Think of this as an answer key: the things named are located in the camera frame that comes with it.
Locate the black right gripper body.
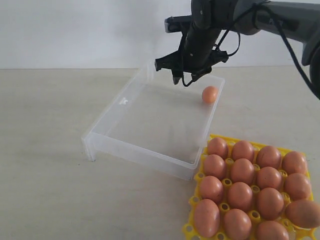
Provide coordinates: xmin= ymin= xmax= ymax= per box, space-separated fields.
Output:
xmin=173 ymin=37 xmax=229 ymax=75

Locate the clear plastic container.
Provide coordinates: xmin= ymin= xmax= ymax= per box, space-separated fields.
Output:
xmin=81 ymin=61 xmax=225 ymax=180

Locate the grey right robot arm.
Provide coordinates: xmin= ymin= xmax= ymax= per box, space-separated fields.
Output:
xmin=154 ymin=0 xmax=320 ymax=97

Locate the yellow plastic egg tray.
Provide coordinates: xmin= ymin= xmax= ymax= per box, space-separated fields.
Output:
xmin=182 ymin=134 xmax=320 ymax=240

